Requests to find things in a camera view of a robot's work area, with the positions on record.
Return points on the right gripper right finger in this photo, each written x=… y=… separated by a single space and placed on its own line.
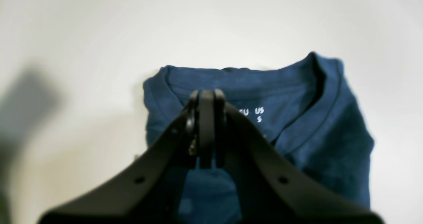
x=270 y=189

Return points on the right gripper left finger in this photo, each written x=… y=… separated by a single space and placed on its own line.
x=146 y=192

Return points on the blue T-shirt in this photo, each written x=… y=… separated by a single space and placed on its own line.
x=306 y=111

